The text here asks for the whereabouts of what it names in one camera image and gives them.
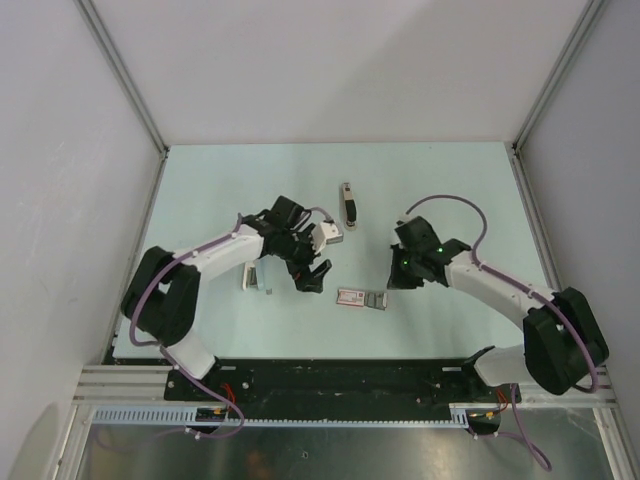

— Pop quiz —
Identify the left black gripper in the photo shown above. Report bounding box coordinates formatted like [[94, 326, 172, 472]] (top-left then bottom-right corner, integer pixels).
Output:
[[277, 224, 331, 293]]

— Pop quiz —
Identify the red white staple box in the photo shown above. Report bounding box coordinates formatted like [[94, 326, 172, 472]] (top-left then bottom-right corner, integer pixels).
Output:
[[336, 288, 388, 311]]

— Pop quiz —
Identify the black silver stapler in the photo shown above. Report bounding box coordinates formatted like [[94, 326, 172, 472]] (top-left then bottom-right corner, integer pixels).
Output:
[[341, 182, 357, 231]]

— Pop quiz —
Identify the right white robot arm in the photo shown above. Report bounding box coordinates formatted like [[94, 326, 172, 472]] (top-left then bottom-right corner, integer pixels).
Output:
[[387, 216, 609, 401]]

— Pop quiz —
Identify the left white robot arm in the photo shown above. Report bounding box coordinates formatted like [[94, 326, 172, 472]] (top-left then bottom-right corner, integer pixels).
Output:
[[120, 196, 343, 400]]

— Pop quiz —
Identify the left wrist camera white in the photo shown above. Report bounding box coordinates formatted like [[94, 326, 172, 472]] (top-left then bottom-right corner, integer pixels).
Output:
[[311, 221, 344, 254]]

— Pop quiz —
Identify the right aluminium side rail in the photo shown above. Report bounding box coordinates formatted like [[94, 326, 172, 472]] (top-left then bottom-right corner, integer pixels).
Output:
[[505, 142, 566, 291]]

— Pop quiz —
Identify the grey cable duct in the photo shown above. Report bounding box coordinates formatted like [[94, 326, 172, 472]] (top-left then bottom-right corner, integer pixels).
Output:
[[92, 405, 469, 429]]

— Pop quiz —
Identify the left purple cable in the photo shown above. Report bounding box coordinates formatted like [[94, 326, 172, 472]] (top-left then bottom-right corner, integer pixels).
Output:
[[129, 205, 335, 441]]

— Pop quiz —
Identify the front aluminium rail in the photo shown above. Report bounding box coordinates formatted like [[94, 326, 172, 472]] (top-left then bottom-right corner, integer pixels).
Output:
[[73, 365, 618, 408]]

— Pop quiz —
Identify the left aluminium frame post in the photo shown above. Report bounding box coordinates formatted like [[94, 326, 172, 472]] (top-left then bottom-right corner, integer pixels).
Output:
[[74, 0, 171, 154]]

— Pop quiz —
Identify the aluminium frame post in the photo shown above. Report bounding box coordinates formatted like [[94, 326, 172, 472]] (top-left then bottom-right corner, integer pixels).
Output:
[[74, 0, 171, 154], [512, 0, 609, 153]]

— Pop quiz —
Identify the right aluminium frame post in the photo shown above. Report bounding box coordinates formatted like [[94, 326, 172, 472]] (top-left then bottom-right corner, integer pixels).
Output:
[[512, 0, 609, 153]]

